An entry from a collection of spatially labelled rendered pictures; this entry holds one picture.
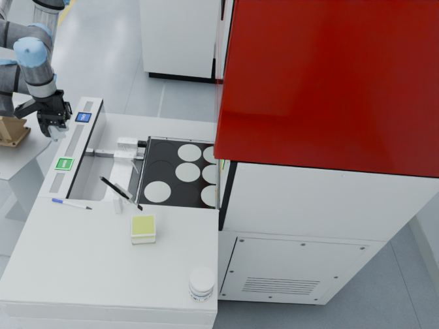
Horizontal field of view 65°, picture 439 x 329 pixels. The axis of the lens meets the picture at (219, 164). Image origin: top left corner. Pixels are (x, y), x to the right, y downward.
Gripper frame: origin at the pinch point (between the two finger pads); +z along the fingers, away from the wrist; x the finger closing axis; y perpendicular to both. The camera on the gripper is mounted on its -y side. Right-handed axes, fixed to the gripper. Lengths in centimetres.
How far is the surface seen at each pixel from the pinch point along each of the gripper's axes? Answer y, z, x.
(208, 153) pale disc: 54, 20, 18
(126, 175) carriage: 21.7, 21.8, 3.7
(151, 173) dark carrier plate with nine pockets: 31.6, 19.9, 4.1
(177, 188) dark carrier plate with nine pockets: 42.5, 19.9, -2.3
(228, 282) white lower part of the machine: 70, 77, -15
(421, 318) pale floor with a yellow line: 189, 110, -18
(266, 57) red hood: 62, -47, -15
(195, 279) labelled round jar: 51, 4, -45
